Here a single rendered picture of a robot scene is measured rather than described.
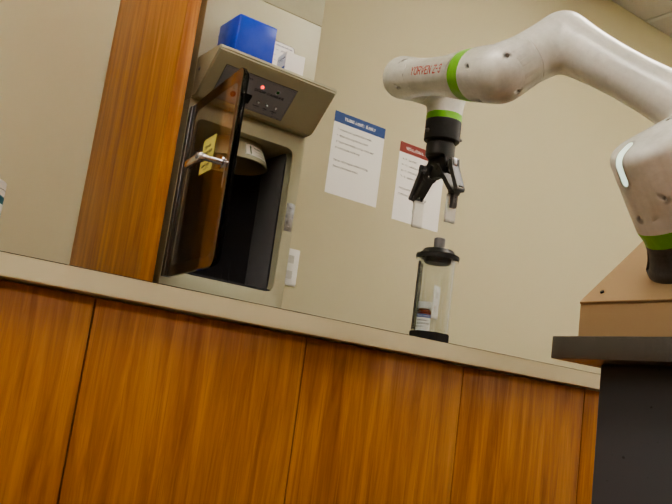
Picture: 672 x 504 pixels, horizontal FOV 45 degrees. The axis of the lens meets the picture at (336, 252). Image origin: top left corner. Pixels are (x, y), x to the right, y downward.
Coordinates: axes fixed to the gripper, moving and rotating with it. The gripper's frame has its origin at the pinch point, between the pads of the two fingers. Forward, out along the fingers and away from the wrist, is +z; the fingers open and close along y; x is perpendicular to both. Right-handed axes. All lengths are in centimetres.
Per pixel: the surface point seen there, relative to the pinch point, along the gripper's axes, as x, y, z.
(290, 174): 35.3, 12.4, -5.6
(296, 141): 34.8, 12.7, -14.2
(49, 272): 94, -23, 31
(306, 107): 36.9, 5.5, -20.8
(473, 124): -61, 65, -56
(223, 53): 62, 0, -25
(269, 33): 51, 1, -34
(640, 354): 12, -76, 32
